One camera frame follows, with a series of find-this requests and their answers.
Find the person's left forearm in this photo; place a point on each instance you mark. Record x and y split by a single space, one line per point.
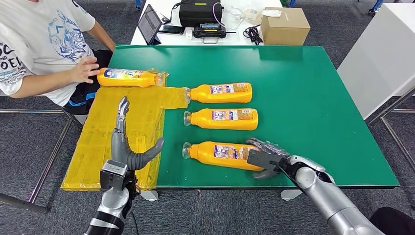
102 36

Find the yellow taped cardboard sheet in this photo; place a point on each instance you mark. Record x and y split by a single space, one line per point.
107 136

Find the blue table leg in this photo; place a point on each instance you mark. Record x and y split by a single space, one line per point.
291 2
138 3

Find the black rounded object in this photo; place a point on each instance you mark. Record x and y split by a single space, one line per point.
392 223

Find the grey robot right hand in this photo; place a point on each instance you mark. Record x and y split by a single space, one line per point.
272 147

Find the black carrying case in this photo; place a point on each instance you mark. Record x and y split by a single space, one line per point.
198 15

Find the blue wheeled frame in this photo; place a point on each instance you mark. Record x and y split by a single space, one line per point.
376 5

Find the white paper slip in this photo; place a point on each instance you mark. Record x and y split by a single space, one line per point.
272 13

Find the clear plastic bag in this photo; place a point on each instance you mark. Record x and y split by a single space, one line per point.
253 15

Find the small white adapter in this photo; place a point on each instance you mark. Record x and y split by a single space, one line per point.
189 32

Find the person's right hand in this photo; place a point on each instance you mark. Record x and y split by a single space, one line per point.
84 71

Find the person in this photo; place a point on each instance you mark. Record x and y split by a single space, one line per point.
39 39

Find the black handheld controller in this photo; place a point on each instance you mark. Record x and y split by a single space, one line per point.
209 33

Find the black smartphone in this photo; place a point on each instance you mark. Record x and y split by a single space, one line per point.
172 30

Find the black tablet on stand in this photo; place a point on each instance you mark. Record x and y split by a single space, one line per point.
149 24

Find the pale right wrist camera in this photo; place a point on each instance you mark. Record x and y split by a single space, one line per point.
261 160

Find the person's right forearm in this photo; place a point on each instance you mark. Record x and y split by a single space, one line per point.
42 86

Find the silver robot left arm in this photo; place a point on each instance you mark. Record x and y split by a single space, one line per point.
112 204

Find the white table foot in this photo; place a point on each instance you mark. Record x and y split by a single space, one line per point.
149 196
291 195

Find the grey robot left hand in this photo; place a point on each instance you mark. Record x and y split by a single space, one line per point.
121 149

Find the brown cardboard box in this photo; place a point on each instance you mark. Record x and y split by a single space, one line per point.
286 31

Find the orange detergent bottle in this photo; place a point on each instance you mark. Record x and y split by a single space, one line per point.
129 81
223 126
210 159
223 98

